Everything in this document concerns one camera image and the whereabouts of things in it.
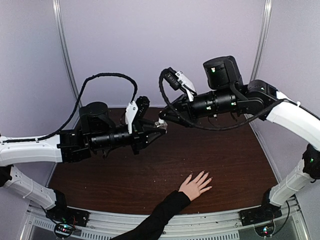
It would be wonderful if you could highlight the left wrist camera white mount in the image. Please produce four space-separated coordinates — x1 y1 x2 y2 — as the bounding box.
125 101 138 134

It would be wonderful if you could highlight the person's bare hand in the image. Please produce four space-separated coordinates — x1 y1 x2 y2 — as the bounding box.
178 170 212 202

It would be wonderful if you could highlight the left black sleeved cable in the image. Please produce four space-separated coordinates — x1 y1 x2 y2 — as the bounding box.
36 72 139 143

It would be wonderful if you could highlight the black sleeved cable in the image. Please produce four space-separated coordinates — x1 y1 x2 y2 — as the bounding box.
36 72 139 143
158 68 286 131

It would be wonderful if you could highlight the right black sleeved cable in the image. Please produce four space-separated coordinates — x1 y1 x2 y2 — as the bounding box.
158 68 286 131

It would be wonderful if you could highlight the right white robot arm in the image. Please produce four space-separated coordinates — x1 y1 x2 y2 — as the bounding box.
158 55 320 221

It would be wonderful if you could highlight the round circuit board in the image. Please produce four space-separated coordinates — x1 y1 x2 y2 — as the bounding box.
53 222 76 238
254 222 275 238

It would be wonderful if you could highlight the left round circuit board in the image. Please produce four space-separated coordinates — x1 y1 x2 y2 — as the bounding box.
53 222 76 238

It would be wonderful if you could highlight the aluminium front rail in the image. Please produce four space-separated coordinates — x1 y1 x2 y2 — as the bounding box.
20 198 309 240

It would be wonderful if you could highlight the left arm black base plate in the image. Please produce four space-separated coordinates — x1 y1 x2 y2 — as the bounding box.
46 207 90 227

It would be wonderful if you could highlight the right round circuit board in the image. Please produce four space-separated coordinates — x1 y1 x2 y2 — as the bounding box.
254 222 275 238

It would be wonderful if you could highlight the glitter nail polish bottle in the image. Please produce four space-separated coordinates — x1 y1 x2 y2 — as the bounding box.
154 118 168 132

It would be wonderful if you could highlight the aluminium frame post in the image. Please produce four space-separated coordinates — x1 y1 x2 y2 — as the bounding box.
52 0 80 100
245 0 274 83

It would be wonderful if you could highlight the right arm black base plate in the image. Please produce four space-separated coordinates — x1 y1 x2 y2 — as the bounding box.
239 206 283 226

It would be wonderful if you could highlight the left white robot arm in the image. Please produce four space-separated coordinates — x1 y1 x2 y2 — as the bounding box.
0 96 167 222

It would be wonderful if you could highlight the right aluminium frame post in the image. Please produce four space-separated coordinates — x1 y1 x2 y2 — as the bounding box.
245 0 274 83

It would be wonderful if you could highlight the black sleeved forearm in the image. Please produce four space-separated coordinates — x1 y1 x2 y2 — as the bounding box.
113 190 191 240

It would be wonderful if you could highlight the left aluminium frame post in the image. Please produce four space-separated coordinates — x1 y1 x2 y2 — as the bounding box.
52 0 80 100

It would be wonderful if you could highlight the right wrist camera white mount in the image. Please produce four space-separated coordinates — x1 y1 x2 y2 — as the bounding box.
164 67 197 102

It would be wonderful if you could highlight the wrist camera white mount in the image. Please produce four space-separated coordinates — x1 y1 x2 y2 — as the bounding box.
164 67 197 102
125 101 138 134

